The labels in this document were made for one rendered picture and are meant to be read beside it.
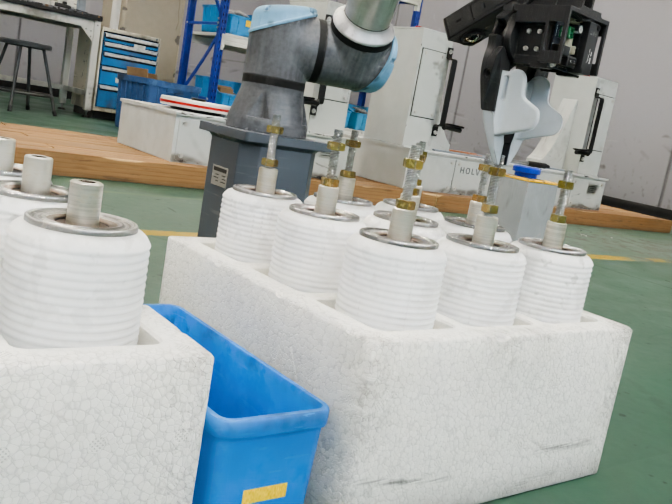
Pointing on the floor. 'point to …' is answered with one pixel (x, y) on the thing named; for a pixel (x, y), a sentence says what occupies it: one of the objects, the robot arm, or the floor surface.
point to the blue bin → (250, 424)
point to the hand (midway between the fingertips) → (497, 150)
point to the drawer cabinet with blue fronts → (118, 49)
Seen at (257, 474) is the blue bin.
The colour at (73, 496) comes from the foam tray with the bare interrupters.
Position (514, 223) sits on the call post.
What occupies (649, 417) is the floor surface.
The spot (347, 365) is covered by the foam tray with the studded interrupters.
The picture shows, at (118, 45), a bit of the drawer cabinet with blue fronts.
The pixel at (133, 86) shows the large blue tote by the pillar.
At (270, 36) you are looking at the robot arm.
